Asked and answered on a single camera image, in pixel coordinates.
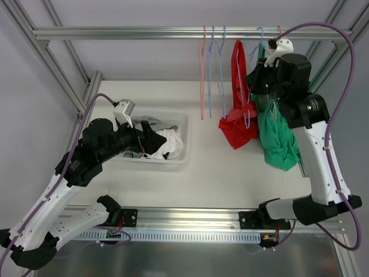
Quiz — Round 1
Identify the black tank top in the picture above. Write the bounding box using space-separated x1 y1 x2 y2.
138 150 170 160

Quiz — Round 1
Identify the grey tank top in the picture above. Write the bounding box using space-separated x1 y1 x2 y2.
123 115 178 159

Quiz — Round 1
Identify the white tank top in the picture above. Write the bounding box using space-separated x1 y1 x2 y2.
156 129 184 159

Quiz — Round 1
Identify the light blue hanger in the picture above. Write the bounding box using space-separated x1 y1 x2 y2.
235 26 266 129
216 25 227 119
207 25 215 118

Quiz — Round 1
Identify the pink hanger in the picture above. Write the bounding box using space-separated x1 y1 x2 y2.
197 25 206 120
263 24 285 122

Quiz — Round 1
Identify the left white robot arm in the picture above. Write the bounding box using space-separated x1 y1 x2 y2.
1 118 167 270

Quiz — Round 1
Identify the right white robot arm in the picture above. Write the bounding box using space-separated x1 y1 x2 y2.
244 53 362 229

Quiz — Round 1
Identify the red tank top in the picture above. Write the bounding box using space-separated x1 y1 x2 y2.
219 40 258 149

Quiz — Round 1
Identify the green tank top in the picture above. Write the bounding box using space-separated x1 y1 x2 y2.
252 42 301 171

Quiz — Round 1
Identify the white plastic basket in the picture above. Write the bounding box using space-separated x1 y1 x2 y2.
114 107 191 171

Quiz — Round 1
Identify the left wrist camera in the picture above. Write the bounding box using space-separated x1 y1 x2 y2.
113 99 135 128

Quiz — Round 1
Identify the aluminium frame left post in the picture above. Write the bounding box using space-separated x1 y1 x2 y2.
1 1 103 122

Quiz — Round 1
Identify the aluminium frame post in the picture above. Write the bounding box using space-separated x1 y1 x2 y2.
1 1 103 122
276 0 369 116

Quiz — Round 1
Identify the aluminium frame right post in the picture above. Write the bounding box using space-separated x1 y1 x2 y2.
276 0 369 116

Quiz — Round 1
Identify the aluminium front rail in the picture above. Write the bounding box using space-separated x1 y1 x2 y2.
34 205 344 233

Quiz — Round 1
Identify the aluminium hanging rail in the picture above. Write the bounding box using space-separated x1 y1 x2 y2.
31 25 354 40

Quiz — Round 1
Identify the white slotted cable duct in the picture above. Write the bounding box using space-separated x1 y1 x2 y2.
76 229 261 244

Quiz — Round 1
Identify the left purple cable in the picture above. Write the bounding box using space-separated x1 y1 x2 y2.
0 92 122 277

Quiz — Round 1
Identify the purple cable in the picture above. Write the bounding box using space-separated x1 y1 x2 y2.
270 21 363 252
0 92 122 277

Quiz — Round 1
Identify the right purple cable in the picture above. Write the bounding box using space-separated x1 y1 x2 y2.
270 21 363 252

